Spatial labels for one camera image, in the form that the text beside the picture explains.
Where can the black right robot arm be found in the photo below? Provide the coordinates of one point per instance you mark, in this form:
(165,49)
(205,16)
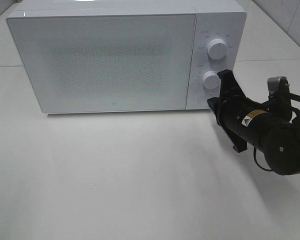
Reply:
(272,127)

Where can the white microwave knob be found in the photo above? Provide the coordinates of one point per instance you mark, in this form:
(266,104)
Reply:
(210,80)
(217,48)

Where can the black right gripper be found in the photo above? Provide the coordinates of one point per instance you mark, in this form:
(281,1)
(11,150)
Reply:
(229,109)

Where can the white microwave oven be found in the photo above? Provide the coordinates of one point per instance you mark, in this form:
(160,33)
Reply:
(214,19)

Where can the upper white microwave knob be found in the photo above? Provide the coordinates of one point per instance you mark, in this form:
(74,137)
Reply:
(217,48)

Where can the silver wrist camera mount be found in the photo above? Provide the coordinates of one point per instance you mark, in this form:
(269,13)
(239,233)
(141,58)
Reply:
(278,83)

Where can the lower white microwave knob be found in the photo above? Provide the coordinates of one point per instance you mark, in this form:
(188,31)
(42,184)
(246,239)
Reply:
(210,80)

